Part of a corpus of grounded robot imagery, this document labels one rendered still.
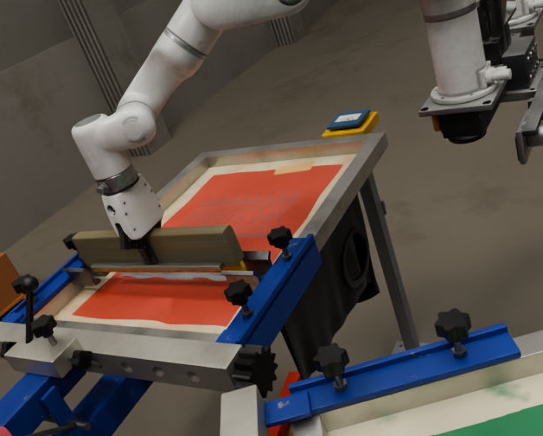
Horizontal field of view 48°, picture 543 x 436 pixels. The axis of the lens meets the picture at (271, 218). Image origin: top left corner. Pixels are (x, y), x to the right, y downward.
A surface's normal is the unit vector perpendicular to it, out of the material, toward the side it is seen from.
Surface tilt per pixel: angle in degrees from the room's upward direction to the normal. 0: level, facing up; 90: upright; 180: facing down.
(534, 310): 0
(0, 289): 90
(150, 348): 0
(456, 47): 90
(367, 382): 0
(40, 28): 90
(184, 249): 91
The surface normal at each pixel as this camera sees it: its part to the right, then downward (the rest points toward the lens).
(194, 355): -0.31, -0.84
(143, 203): 0.84, -0.04
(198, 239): -0.43, 0.55
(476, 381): 0.05, 0.45
